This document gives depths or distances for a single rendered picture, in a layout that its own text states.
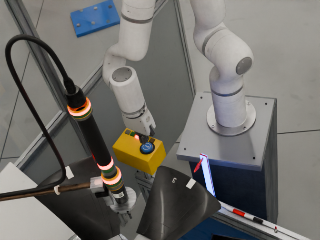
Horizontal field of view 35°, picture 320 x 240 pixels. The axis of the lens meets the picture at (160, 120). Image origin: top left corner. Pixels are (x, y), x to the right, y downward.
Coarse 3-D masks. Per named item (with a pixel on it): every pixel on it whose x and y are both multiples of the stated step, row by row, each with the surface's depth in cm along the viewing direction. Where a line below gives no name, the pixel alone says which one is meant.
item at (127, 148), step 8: (120, 136) 188; (128, 136) 188; (120, 144) 186; (128, 144) 185; (136, 144) 184; (152, 144) 183; (160, 144) 183; (120, 152) 185; (128, 152) 183; (136, 152) 182; (144, 152) 181; (152, 152) 181; (160, 152) 185; (120, 160) 191; (128, 160) 187; (136, 160) 183; (144, 160) 180; (152, 160) 181; (160, 160) 187; (136, 168) 188; (144, 168) 184; (152, 168) 183
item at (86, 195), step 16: (80, 160) 136; (80, 176) 137; (96, 176) 137; (64, 192) 137; (80, 192) 137; (48, 208) 138; (64, 208) 138; (80, 208) 138; (96, 208) 137; (80, 224) 139; (96, 224) 138; (112, 224) 138
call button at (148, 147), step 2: (146, 142) 183; (148, 142) 183; (142, 144) 183; (146, 144) 182; (148, 144) 182; (150, 144) 182; (142, 146) 182; (144, 146) 182; (146, 146) 182; (148, 146) 182; (150, 146) 181; (152, 146) 182; (142, 148) 182; (144, 148) 181; (146, 148) 181; (148, 148) 181; (150, 148) 181; (152, 148) 182; (142, 150) 182; (144, 150) 181; (146, 150) 181; (148, 150) 181; (150, 150) 181; (146, 152) 181
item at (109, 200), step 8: (104, 184) 120; (96, 192) 119; (104, 192) 119; (128, 192) 126; (104, 200) 122; (112, 200) 123; (128, 200) 124; (136, 200) 124; (112, 208) 124; (120, 208) 123; (128, 208) 123
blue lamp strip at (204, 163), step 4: (200, 156) 162; (204, 160) 163; (204, 164) 165; (204, 168) 167; (204, 172) 169; (208, 172) 168; (204, 176) 171; (208, 176) 170; (208, 180) 172; (208, 184) 174; (208, 188) 176; (212, 192) 177
